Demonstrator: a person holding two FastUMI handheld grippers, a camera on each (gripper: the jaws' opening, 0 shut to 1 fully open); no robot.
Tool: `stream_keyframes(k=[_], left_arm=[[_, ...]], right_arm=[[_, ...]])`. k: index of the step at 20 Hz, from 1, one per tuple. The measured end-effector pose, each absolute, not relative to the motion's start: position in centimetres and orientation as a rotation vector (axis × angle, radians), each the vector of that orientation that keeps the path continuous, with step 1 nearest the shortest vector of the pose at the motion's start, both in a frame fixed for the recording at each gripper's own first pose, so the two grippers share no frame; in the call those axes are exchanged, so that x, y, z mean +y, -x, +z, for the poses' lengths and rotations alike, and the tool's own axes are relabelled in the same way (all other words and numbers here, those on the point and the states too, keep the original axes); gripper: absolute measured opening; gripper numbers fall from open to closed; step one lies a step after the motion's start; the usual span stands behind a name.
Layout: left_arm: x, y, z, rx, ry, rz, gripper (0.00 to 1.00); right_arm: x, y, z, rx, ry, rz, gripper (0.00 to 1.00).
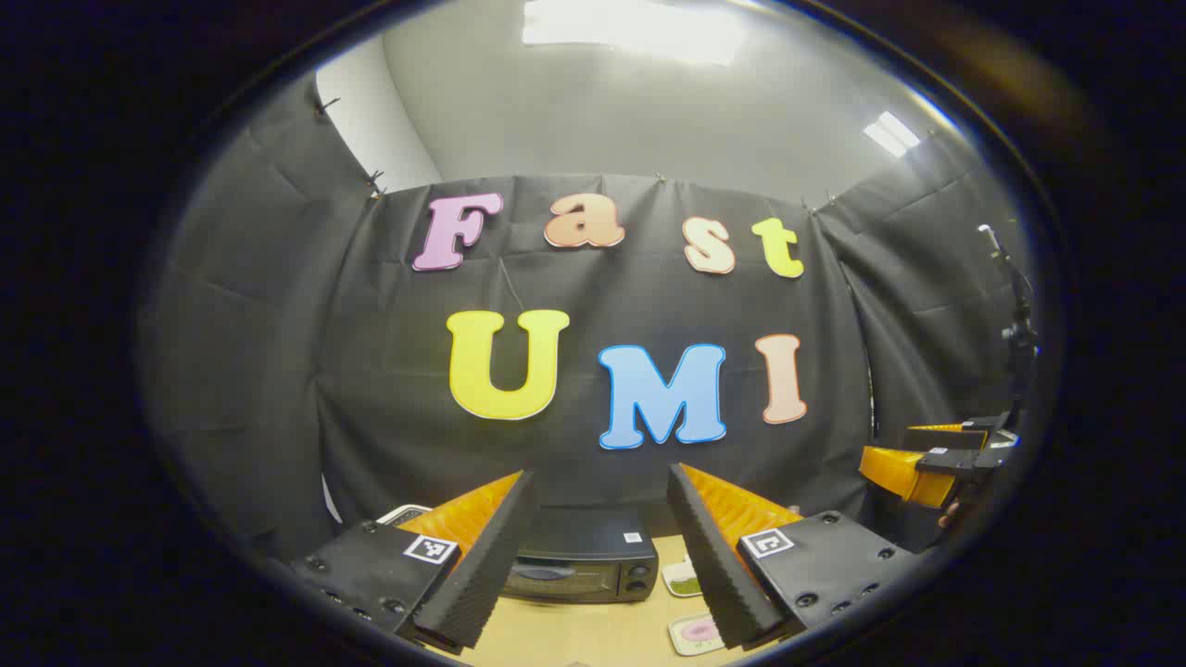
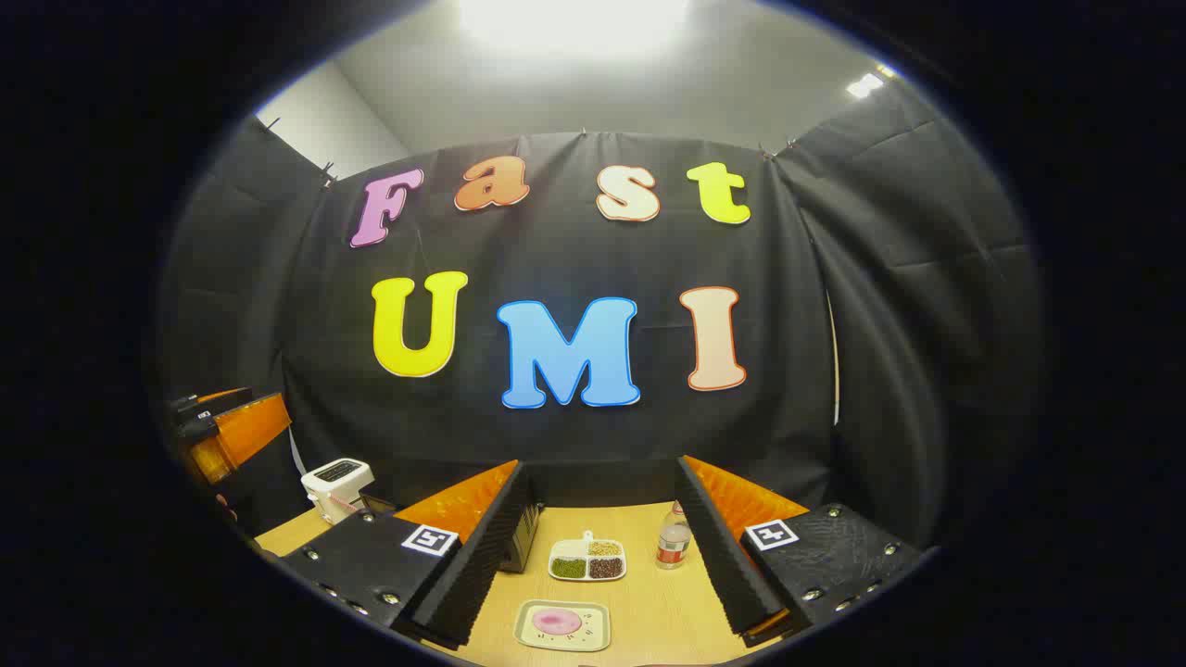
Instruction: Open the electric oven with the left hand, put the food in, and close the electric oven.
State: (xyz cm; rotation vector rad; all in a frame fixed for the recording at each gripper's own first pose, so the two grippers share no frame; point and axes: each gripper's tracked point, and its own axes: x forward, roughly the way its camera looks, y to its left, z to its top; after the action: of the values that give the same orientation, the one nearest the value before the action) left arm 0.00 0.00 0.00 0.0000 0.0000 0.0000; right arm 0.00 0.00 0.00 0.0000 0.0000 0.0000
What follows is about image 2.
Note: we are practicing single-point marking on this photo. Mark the small ceiling light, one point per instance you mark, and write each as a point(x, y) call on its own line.
point(866, 85)

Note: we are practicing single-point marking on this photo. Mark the cream square food plate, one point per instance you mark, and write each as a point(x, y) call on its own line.
point(533, 635)

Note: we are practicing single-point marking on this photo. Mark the pile of yellow beans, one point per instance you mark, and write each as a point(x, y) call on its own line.
point(604, 548)

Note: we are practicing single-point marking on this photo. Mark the white divided bean dish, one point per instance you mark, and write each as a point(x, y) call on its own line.
point(586, 556)

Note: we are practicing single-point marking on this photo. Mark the large ceiling light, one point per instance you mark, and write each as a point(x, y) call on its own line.
point(574, 23)

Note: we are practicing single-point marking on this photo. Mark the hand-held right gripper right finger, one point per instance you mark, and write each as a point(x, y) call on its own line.
point(727, 565)

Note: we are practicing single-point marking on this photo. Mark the pink round food slice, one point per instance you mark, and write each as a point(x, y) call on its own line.
point(556, 622)

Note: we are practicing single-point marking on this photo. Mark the pile of green beans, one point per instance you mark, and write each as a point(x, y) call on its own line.
point(568, 568)

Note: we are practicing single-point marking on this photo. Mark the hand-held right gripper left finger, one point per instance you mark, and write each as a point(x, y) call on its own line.
point(473, 565)

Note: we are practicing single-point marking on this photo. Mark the pile of dark red beans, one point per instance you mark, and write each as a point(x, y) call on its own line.
point(606, 568)

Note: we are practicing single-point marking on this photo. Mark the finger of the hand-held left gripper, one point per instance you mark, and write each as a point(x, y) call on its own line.
point(208, 398)
point(250, 426)

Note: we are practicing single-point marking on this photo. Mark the clear red label water bottle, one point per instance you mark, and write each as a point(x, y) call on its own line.
point(674, 542)

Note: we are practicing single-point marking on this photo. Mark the white toaster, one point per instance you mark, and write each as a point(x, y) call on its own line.
point(334, 486)

